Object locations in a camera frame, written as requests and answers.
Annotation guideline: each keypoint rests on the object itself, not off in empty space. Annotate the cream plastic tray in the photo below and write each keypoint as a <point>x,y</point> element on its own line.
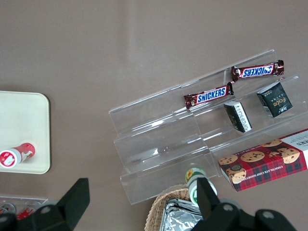
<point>24,125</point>

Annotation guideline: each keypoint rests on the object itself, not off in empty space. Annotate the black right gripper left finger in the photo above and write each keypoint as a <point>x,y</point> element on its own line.
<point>72,202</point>

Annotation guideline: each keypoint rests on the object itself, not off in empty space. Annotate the light brown wicker basket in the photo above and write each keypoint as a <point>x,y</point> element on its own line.
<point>156,209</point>

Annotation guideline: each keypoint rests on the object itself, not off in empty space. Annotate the Snickers chocolate bar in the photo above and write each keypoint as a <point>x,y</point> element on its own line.
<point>209,95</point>
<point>257,71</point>

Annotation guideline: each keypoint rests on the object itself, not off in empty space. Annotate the silver foil bag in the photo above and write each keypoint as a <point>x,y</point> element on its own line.
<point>180,216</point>

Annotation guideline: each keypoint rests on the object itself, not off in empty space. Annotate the red plaid cookie box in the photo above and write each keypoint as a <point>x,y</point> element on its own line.
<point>264,163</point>

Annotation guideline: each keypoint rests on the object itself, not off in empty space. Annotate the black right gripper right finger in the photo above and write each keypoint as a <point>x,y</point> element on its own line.
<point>211,207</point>

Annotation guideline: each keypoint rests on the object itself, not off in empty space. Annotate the red white drink bottle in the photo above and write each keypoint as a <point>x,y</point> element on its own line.
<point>22,151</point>

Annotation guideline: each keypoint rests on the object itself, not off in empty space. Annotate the black Face packet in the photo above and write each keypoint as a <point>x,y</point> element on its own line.
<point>238,116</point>
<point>276,99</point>

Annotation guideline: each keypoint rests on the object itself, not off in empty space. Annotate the green white drink bottle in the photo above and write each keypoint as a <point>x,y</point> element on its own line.
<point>193,176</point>

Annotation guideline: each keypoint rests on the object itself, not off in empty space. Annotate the clear acrylic can box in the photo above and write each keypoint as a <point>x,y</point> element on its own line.
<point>36,201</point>

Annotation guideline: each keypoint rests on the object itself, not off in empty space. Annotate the clear acrylic tiered stand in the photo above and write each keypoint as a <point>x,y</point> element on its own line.
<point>264,134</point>
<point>154,154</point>

